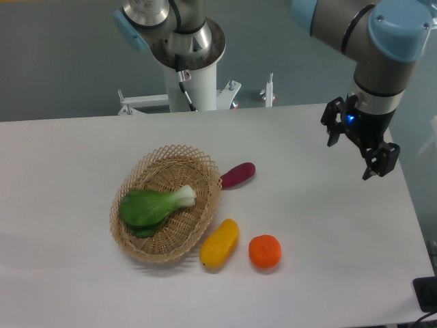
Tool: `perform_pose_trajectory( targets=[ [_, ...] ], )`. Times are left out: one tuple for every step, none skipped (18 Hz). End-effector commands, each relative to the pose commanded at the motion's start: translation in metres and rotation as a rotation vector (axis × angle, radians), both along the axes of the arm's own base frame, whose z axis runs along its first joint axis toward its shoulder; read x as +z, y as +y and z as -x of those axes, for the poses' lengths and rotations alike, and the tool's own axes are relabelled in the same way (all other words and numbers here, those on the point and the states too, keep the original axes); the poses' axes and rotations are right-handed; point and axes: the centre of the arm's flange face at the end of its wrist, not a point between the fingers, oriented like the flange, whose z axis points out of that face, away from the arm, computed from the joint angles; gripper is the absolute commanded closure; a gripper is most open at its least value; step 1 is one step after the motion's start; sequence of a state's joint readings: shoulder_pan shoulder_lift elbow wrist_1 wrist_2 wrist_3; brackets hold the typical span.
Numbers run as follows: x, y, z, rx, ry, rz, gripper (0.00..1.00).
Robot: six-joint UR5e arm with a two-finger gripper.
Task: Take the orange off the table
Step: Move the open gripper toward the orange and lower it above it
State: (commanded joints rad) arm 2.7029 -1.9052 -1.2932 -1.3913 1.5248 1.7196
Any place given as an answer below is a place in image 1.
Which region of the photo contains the black device at table edge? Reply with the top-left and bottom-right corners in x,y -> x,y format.
412,276 -> 436,312

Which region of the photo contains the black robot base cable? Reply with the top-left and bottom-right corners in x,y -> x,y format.
173,54 -> 198,112

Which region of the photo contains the woven wicker basket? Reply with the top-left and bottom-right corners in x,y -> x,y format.
110,145 -> 221,263

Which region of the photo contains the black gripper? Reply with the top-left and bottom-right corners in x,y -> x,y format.
321,96 -> 400,180

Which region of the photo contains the purple sweet potato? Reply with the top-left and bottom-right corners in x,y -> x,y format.
221,162 -> 256,189

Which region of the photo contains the green bok choy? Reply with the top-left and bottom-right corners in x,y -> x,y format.
119,185 -> 197,238

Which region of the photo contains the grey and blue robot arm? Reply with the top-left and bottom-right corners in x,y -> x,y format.
113,1 -> 436,179

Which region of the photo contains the orange fruit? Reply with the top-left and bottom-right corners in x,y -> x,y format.
249,234 -> 282,269

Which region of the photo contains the yellow mango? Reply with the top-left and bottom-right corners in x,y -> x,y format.
199,219 -> 240,270

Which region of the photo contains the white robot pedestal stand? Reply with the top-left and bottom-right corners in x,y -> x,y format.
117,61 -> 277,116

